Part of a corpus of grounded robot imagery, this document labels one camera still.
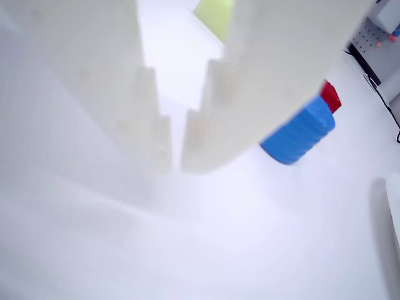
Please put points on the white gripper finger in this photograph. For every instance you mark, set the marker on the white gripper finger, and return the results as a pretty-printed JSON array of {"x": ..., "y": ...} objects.
[
  {"x": 265, "y": 78},
  {"x": 78, "y": 93}
]

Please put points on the red cube block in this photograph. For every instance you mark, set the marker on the red cube block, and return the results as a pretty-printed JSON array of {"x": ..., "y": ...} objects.
[{"x": 331, "y": 96}]

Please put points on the large pale yellow block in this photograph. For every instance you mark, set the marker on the large pale yellow block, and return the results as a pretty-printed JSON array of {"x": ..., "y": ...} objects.
[{"x": 215, "y": 18}]

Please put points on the grey perforated panel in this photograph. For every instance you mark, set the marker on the grey perforated panel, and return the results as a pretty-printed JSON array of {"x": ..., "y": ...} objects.
[{"x": 370, "y": 43}]

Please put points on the white box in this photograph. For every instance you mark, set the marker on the white box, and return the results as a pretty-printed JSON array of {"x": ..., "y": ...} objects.
[{"x": 387, "y": 14}]

